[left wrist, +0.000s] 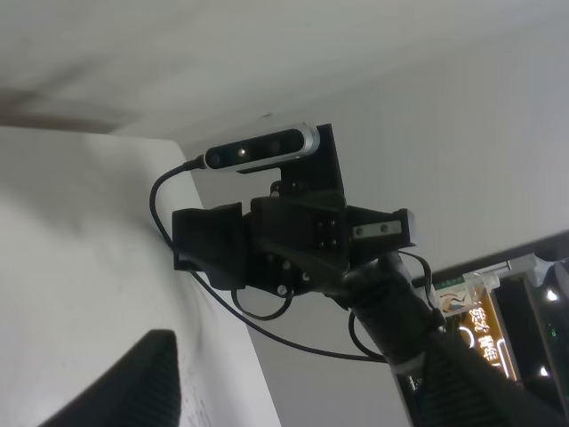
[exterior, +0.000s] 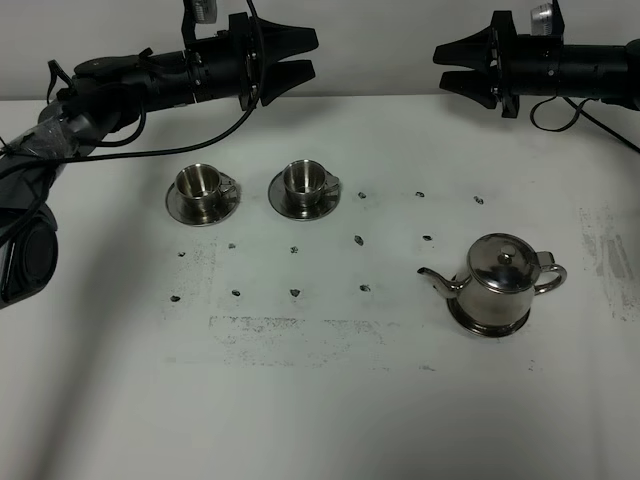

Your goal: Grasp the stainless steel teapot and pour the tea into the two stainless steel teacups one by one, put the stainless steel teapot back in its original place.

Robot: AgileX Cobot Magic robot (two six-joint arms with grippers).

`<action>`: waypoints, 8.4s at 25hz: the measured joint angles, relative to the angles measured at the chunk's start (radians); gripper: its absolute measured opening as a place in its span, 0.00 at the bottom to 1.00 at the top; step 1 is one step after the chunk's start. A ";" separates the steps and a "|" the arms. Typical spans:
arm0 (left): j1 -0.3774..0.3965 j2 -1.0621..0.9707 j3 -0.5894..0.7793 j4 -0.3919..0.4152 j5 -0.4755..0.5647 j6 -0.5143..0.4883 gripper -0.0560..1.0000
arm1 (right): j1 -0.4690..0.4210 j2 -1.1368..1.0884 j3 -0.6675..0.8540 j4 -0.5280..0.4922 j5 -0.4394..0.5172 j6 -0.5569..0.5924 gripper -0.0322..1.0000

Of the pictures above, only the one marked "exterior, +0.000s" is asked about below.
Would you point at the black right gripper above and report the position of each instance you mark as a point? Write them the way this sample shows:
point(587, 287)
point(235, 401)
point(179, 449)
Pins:
point(519, 64)

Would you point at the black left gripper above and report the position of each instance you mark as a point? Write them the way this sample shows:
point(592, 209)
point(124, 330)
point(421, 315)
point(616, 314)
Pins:
point(219, 67)

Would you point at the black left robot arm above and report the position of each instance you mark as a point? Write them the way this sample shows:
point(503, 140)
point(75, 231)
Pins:
point(105, 104)

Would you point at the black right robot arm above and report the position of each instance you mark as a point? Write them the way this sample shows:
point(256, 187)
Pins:
point(609, 74)

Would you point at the right stainless steel teacup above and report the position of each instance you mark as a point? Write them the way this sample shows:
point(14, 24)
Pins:
point(306, 182)

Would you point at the stainless steel teacup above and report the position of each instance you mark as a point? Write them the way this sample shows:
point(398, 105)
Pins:
point(306, 182)
point(200, 187)

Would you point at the left stainless steel teacup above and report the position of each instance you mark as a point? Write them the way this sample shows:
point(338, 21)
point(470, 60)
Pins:
point(200, 187)

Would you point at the right stainless steel saucer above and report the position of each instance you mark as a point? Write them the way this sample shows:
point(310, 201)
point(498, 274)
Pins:
point(282, 205)

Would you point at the left stainless steel saucer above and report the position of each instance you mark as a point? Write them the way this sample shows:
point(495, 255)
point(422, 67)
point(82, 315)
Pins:
point(194, 213)

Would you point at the stainless steel teapot saucer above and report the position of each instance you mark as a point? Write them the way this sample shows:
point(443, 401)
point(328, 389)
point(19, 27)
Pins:
point(477, 328)

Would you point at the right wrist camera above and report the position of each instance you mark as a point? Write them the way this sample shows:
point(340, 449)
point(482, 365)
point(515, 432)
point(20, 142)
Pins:
point(545, 17)

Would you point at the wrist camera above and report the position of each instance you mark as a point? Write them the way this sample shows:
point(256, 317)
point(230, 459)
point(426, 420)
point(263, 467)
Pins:
point(545, 17)
point(197, 12)

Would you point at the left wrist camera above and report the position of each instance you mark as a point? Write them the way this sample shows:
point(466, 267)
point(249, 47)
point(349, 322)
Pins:
point(197, 12)

